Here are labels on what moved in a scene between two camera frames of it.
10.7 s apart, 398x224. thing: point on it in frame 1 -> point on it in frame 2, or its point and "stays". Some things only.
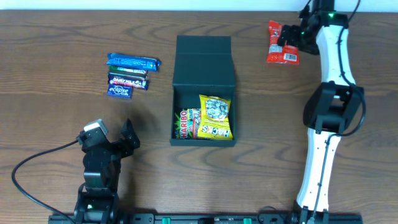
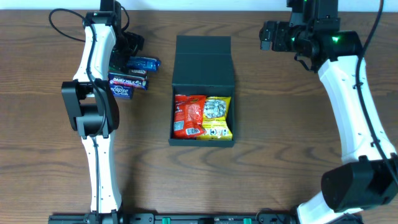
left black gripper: (132, 140) -> (137, 40)
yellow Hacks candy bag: (214, 123) stays
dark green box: (203, 65) stays
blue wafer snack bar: (133, 61) stays
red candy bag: (284, 54) -> (189, 116)
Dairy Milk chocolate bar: (137, 81) stays
